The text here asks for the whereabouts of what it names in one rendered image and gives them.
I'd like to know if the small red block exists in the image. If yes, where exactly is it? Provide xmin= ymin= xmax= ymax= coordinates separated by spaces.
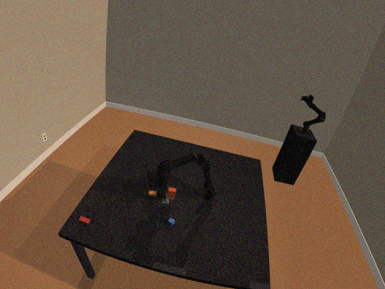
xmin=79 ymin=216 xmax=90 ymax=225

